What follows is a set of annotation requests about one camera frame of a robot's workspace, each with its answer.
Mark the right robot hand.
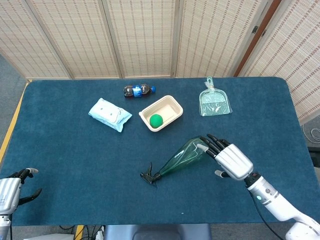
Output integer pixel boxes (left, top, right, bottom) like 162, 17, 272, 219
195, 134, 254, 182

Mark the yellow floor tape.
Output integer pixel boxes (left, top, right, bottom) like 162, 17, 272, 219
0, 79, 33, 158

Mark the wet wipes pack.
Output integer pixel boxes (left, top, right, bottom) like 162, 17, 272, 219
87, 97, 133, 133

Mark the bamboo folding screen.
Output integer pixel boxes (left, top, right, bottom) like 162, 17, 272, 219
0, 0, 320, 124

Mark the floor cables bundle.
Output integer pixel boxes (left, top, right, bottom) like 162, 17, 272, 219
59, 224, 106, 240

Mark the beige rectangular tray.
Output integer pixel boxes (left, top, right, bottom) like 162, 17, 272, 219
138, 95, 184, 132

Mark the blue table cloth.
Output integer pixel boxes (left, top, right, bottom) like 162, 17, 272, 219
0, 76, 316, 227

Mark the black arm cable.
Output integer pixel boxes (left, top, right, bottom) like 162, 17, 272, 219
254, 198, 285, 240

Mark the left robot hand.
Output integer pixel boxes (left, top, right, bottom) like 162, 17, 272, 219
0, 167, 43, 215

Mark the light green dustpan set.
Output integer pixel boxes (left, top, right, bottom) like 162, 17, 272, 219
198, 76, 232, 117

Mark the cola bottle blue label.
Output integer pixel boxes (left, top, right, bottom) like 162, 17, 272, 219
123, 84, 158, 99

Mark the white coiled cable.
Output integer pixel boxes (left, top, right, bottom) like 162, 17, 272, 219
302, 123, 320, 144

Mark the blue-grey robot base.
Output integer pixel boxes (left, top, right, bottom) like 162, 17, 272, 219
103, 223, 212, 240

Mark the green ball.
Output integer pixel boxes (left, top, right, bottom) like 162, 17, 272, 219
149, 113, 164, 129

